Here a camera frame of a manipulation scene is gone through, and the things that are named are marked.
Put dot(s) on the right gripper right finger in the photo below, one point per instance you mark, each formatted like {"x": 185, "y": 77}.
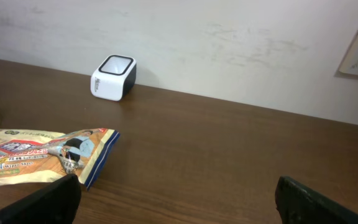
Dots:
{"x": 299, "y": 204}

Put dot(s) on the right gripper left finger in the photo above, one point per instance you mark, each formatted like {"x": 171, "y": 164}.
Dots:
{"x": 56, "y": 203}

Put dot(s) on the white barcode scanner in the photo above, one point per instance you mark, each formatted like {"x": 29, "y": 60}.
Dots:
{"x": 114, "y": 78}

